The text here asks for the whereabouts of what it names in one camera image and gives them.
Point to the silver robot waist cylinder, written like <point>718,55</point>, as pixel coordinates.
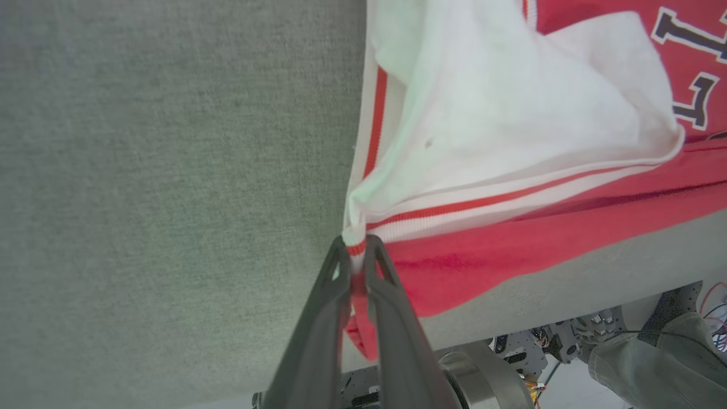
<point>488,375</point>

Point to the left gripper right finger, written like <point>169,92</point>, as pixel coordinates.
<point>403,352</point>

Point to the grey fabric trouser leg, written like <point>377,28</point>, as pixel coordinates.
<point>664,363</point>

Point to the grey fabric sofa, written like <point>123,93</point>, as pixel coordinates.
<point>170,170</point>

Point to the black perforated robot chassis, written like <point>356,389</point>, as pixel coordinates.
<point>528,352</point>

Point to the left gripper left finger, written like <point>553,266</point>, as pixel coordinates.
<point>312,341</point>

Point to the red and white basketball jersey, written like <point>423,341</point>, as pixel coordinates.
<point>511,113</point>

